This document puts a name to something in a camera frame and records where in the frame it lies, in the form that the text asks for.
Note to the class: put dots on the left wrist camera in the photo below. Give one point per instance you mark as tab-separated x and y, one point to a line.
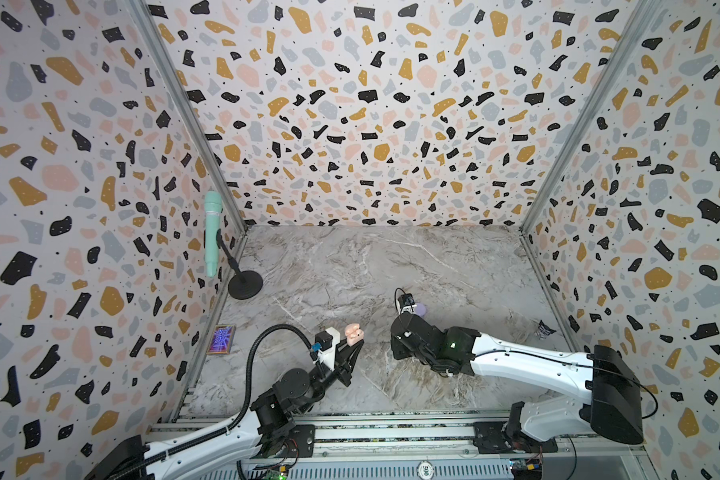
325	347

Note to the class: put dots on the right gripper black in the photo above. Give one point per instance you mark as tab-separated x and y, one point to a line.
402	327

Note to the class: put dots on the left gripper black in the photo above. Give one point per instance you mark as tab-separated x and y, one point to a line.
343	370

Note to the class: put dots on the colourful card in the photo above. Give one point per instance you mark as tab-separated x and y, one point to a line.
221	340

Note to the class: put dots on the small dark wrapper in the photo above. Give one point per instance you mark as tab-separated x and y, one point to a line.
544	331

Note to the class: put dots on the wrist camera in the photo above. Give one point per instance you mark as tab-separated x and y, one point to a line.
325	347
406	303

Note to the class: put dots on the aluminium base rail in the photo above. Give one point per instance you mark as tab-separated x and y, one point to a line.
462	445

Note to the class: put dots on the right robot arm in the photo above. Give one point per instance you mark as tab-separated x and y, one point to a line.
597	392

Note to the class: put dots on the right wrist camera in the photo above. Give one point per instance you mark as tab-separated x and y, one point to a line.
406	303

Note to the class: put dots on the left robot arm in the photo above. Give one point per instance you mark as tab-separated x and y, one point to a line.
261	429

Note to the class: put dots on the black microphone stand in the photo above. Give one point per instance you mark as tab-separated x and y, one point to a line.
244	284

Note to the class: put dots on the pink earbud charging case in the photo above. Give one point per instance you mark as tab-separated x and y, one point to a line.
353	334

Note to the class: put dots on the mint green microphone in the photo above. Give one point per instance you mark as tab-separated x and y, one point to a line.
213	208

